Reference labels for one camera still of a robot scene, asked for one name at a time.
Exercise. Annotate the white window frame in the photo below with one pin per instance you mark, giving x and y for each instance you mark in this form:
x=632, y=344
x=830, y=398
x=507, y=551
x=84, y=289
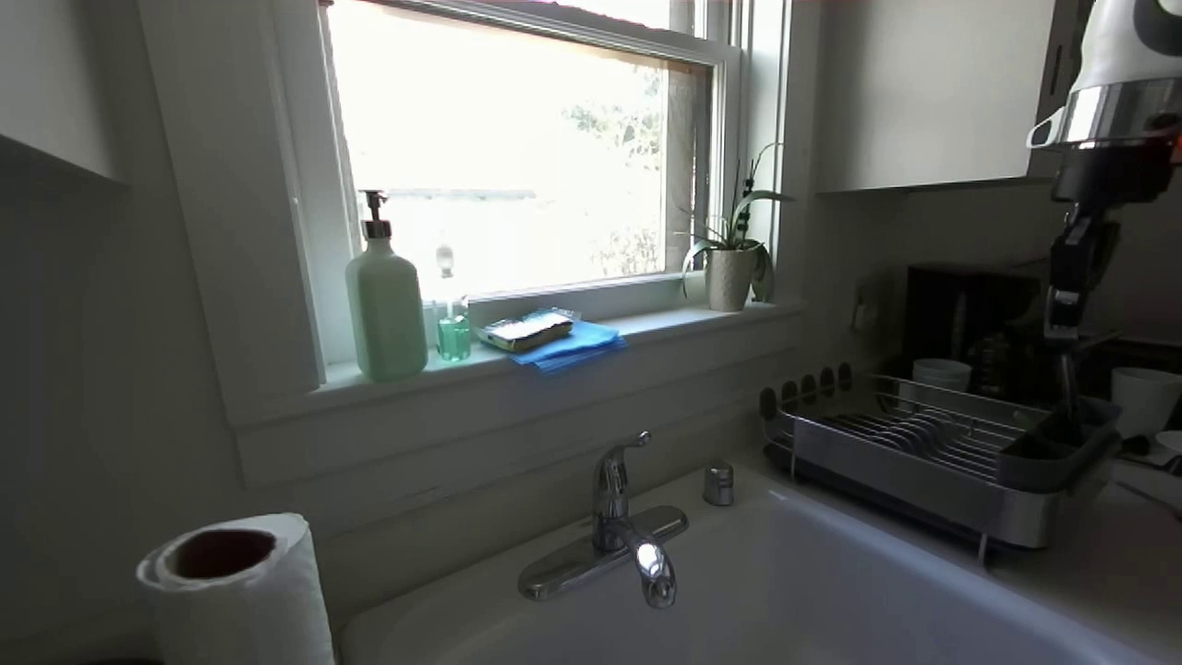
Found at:
x=296, y=185

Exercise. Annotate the black coffee maker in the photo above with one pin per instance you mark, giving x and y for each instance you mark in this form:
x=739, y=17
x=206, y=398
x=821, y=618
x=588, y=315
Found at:
x=963, y=315

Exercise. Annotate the sponge in dish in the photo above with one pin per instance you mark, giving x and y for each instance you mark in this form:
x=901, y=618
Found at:
x=525, y=329

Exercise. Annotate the potted plant in white pot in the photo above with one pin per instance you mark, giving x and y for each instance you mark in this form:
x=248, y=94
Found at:
x=731, y=280

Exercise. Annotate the small teal bottle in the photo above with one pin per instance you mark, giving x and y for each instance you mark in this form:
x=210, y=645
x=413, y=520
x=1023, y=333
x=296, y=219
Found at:
x=457, y=333

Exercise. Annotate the chrome faucet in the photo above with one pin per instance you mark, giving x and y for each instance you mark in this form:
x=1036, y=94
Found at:
x=610, y=503

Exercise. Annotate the white kitchen sink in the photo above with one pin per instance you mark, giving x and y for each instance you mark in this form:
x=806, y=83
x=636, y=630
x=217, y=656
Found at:
x=798, y=594

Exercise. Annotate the steel dish drying rack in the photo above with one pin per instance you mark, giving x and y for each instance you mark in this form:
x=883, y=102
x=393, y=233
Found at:
x=912, y=476

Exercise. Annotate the white upper cabinet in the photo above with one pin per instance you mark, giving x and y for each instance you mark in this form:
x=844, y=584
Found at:
x=49, y=75
x=936, y=86

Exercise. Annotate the mint green cup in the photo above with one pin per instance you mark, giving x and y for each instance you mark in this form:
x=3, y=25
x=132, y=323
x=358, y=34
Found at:
x=945, y=373

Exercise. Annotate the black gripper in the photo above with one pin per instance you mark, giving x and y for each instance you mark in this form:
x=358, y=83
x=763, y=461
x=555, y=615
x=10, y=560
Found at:
x=1092, y=247

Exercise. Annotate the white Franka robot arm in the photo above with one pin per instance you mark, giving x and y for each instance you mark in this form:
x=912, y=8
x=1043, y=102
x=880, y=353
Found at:
x=1131, y=38

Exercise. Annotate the white bowl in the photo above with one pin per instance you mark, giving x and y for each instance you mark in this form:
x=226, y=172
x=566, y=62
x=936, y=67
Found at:
x=1146, y=401

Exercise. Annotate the green soap pump bottle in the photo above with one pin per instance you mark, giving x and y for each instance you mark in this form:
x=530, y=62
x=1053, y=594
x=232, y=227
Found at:
x=386, y=315

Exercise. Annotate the grey utensil holder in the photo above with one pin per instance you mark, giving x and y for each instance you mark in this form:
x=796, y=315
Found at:
x=1064, y=469

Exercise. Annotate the wall outlet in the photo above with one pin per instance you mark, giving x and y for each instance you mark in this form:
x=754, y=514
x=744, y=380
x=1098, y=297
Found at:
x=869, y=305

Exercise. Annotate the chrome sink sprayer cap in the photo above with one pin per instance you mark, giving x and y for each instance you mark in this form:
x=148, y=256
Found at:
x=720, y=485

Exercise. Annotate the white paper towel roll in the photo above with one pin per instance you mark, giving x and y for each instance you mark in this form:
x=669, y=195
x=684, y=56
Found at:
x=247, y=603

